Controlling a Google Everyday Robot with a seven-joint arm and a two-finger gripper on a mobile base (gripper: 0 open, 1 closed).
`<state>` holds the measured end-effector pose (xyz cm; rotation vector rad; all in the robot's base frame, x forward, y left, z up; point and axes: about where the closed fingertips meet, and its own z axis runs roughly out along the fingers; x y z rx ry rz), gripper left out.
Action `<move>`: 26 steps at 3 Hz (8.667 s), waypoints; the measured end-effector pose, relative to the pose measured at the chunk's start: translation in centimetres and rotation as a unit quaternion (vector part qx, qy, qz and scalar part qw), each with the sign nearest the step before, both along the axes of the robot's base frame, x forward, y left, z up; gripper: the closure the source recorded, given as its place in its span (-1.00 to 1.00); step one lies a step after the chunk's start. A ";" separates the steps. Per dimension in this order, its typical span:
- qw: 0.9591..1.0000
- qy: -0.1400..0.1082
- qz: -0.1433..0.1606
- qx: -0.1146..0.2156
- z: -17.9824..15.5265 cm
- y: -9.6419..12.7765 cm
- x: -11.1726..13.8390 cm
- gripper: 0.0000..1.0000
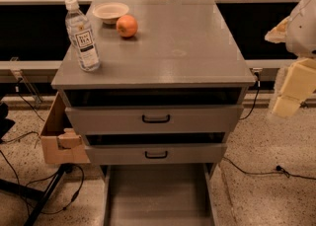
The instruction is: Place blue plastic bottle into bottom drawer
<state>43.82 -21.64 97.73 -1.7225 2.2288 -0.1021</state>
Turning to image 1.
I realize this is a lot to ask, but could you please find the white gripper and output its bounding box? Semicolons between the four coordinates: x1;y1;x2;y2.
265;0;316;118

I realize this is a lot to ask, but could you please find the clear plastic water bottle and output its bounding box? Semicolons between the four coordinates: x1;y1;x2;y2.
65;0;100;72

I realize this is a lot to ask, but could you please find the grey top drawer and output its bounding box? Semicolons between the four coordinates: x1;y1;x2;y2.
65;106;243;135

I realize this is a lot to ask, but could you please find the grey drawer cabinet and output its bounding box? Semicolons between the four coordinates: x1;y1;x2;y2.
50;0;257;174

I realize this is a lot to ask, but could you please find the grey middle drawer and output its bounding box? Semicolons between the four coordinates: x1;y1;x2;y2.
85;143;227;165

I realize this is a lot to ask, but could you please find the grey open bottom drawer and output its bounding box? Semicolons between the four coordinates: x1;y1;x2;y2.
103;164;218;226

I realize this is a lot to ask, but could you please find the orange fruit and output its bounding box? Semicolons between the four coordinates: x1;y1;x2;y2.
116;15;138;38

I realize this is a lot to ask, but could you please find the white paper bowl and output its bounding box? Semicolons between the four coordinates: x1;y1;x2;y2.
93;2;129;25

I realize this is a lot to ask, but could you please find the cardboard box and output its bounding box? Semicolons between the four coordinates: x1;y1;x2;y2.
40;94;89;164

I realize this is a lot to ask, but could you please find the black tripod stand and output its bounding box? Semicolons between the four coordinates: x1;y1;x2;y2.
0;164;74;226

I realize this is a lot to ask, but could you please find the black cable at cabinet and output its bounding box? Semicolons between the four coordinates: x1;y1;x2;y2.
239;70;262;121

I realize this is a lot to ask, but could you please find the black floor cable right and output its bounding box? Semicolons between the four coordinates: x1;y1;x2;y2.
222;156;316;182

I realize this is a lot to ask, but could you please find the black floor cable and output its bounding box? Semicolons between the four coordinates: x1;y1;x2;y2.
222;156;316;182
0;130;85;216

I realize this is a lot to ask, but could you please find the black floor cable left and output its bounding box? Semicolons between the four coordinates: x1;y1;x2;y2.
0;130;85;216

